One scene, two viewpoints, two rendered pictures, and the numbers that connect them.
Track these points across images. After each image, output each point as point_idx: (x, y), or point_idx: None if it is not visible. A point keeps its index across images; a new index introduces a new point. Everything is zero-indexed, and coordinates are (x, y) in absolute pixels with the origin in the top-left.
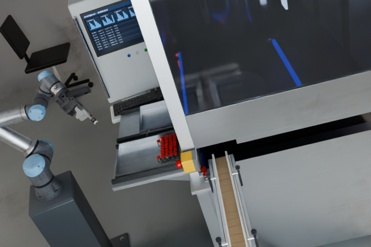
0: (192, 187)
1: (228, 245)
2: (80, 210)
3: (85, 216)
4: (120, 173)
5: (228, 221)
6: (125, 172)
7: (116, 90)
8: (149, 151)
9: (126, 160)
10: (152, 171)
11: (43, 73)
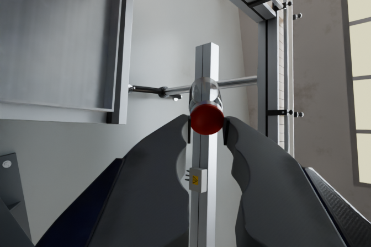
0: None
1: None
2: (23, 240)
3: (9, 233)
4: (81, 102)
5: None
6: (85, 88)
7: None
8: None
9: (23, 76)
10: (125, 18)
11: None
